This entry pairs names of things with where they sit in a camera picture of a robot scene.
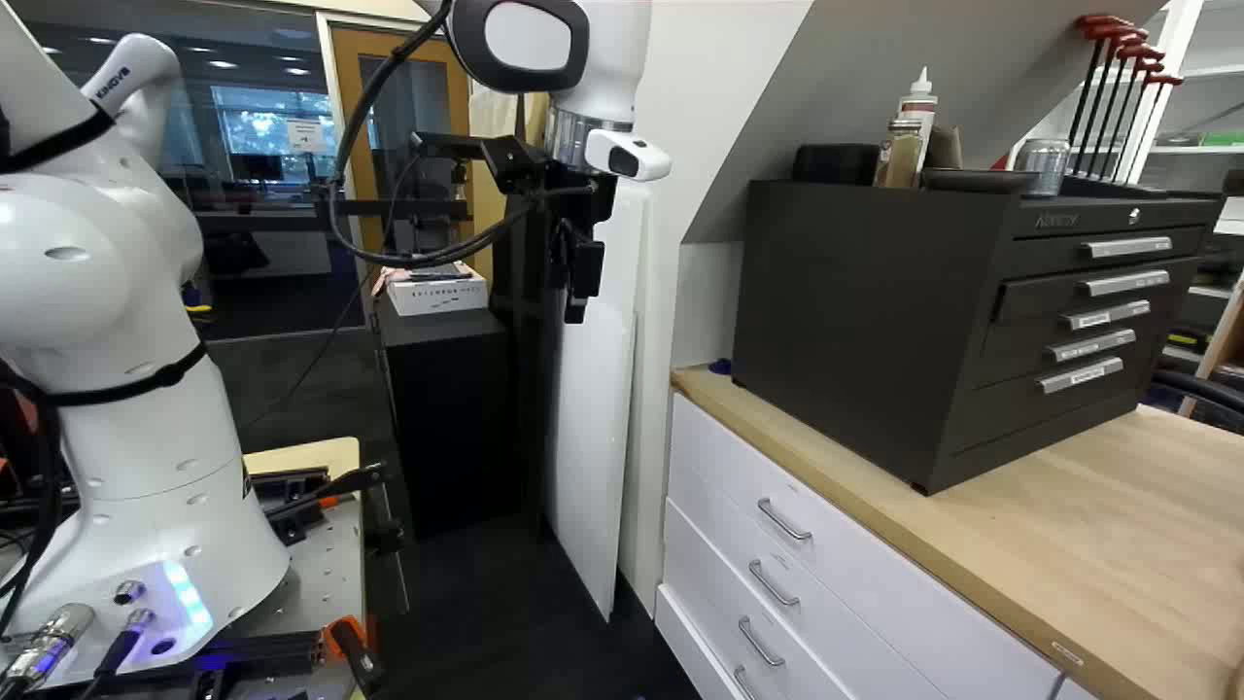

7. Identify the silver cable connector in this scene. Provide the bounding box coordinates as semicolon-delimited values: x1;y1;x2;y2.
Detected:
0;599;101;692

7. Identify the dark small container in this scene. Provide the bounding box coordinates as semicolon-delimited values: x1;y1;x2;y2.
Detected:
920;124;969;175

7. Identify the wooden board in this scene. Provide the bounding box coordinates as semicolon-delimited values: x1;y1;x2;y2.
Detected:
1177;277;1244;420

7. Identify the black cabinet drawer silver handle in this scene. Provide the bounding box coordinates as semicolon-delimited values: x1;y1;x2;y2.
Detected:
989;256;1204;328
947;351;1157;449
969;324;1170;391
984;293;1188;359
1003;220;1218;280

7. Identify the black tool cabinet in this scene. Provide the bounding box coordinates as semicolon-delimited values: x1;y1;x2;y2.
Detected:
732;175;1223;499

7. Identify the brown bottle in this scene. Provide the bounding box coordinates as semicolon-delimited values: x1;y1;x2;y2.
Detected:
870;116;924;189

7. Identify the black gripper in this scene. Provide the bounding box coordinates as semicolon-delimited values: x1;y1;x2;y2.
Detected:
543;166;622;328

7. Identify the white shelf unit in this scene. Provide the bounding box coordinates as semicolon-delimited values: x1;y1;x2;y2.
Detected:
1139;0;1244;199

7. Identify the black rectangular block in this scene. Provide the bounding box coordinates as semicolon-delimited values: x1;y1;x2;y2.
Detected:
788;140;885;186

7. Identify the white drawer silver handle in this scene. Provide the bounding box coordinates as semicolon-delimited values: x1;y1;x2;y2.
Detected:
663;391;1079;700
656;499;863;700
652;578;755;700

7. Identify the red-handled bar clamp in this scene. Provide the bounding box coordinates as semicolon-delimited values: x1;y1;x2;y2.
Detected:
1101;45;1170;184
1116;71;1184;186
1079;26;1153;184
1063;11;1139;179

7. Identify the black chair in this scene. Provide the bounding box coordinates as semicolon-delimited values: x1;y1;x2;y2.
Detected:
1152;360;1244;430

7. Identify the black cable plug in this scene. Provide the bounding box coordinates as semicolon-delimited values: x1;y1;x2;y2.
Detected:
74;605;158;700

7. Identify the orange-handled clamp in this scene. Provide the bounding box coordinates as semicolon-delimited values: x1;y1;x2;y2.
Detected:
324;613;389;692

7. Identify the robot mounting table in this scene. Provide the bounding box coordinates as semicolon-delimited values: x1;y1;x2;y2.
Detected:
0;430;381;700

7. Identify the white paper label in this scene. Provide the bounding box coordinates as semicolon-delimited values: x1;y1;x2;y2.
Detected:
1208;189;1244;241

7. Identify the black pedestal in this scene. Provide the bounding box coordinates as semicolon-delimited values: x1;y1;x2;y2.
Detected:
372;303;517;536

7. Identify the white box pink lid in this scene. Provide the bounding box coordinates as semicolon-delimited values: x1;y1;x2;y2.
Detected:
381;256;495;324

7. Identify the black bar clamp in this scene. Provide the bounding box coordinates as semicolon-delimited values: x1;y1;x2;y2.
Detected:
248;460;393;548

